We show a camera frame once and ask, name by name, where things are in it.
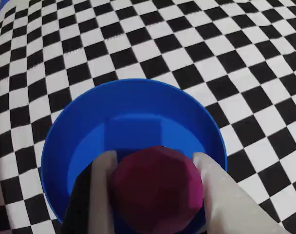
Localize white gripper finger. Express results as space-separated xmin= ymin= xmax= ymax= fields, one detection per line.
xmin=61 ymin=150 xmax=132 ymax=234
xmin=192 ymin=152 xmax=288 ymax=234

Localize pink ball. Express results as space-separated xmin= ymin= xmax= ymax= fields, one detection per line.
xmin=110 ymin=145 xmax=204 ymax=233

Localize blue round bowl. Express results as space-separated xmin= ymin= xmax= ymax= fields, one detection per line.
xmin=40 ymin=78 xmax=228 ymax=234

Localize black white checkered cloth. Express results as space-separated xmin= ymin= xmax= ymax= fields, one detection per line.
xmin=0 ymin=0 xmax=296 ymax=234

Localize blue tape strip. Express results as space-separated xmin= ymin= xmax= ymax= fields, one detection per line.
xmin=0 ymin=0 xmax=12 ymax=13

